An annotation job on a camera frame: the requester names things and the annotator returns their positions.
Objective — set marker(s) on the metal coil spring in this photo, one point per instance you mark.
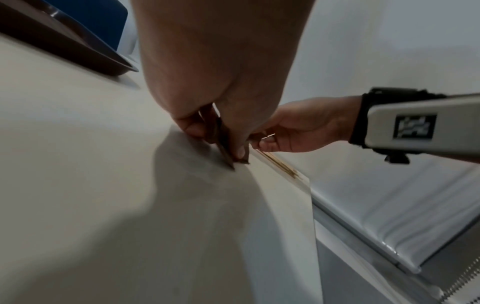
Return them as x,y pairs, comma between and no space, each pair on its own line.
463,280

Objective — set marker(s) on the bundle of wooden sticks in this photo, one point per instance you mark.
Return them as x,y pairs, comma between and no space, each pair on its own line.
279,166

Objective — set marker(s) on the brown paper sleeve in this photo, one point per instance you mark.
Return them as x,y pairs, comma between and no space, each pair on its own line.
221,139

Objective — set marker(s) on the white cushioned bench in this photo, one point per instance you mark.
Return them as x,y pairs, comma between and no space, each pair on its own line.
397,207

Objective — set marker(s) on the person's right hand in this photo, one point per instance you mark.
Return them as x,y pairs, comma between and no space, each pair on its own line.
315,121

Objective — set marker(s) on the dark brown tray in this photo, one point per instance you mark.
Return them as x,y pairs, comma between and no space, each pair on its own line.
56,32

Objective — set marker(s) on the person's left hand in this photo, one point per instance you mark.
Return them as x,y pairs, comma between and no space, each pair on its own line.
217,59

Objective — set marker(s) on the metal bench frame rail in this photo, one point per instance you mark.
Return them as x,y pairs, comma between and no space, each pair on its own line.
367,246

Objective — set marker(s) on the person's right forearm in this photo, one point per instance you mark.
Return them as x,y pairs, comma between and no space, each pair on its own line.
463,158

